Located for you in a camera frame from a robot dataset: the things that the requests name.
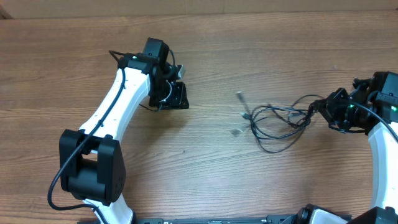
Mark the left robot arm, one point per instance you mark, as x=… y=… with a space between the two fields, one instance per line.
x=92 y=167

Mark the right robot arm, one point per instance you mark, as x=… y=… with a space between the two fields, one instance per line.
x=371 y=108

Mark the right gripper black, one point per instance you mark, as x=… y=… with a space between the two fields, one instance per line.
x=328 y=107

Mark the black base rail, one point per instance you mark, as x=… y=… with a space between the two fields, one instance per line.
x=270 y=219

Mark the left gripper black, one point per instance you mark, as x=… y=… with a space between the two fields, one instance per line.
x=178 y=101

